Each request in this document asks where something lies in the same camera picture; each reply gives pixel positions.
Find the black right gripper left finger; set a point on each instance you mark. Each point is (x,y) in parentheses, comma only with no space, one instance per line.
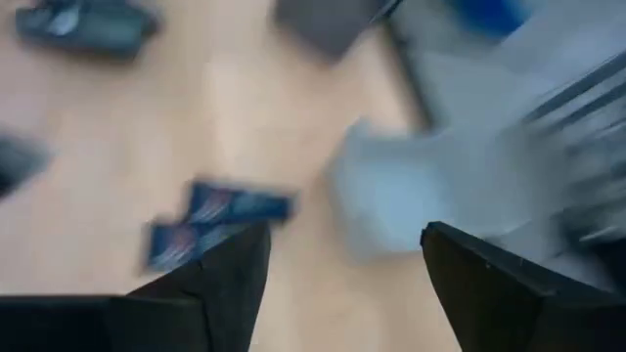
(205,303)

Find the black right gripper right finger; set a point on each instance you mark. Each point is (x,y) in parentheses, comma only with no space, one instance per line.
(489,303)

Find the blue snack packets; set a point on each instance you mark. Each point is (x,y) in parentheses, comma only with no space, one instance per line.
(176,244)

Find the blue packets pair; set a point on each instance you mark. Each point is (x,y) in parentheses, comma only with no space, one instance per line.
(239,205)

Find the light grey plastic bin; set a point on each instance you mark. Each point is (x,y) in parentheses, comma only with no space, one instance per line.
(391,195)

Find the blue crate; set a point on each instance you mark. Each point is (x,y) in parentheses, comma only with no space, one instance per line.
(489,14)

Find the smoky transparent grey bin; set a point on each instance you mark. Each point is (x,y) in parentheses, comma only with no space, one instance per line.
(327,24)

